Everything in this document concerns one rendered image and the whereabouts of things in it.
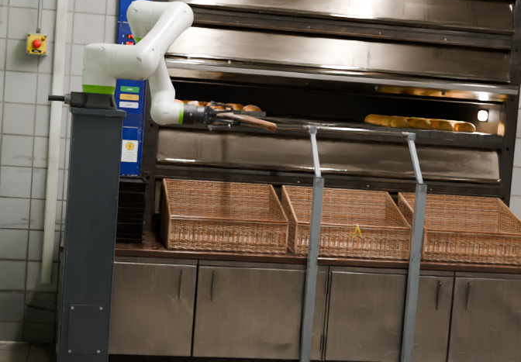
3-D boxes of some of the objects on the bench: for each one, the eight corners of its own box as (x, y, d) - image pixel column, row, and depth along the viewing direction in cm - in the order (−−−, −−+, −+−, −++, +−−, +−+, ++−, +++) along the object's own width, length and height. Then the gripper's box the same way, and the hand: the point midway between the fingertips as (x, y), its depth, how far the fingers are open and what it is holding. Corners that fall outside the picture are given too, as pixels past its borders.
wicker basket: (157, 232, 483) (161, 177, 480) (268, 238, 493) (273, 184, 491) (165, 249, 435) (169, 187, 433) (288, 254, 445) (293, 194, 443)
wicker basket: (391, 244, 503) (396, 191, 501) (495, 249, 512) (499, 197, 510) (421, 261, 455) (426, 202, 453) (534, 267, 464) (539, 209, 462)
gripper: (195, 96, 430) (249, 100, 434) (193, 132, 431) (246, 136, 435) (197, 96, 423) (251, 100, 427) (194, 132, 424) (248, 136, 428)
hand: (241, 118), depth 430 cm, fingers open, 3 cm apart
